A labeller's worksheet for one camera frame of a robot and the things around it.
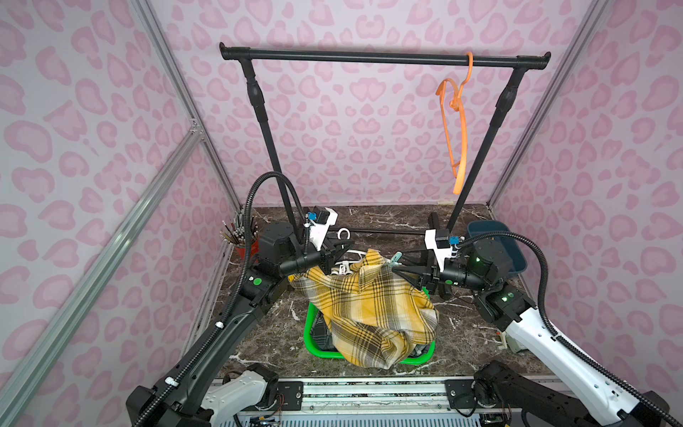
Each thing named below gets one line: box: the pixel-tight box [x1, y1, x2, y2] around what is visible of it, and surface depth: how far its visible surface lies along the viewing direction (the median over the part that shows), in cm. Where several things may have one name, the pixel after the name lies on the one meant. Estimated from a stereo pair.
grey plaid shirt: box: [311, 310, 339, 352], surface depth 78 cm
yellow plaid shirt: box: [288, 249, 439, 370], surface depth 69 cm
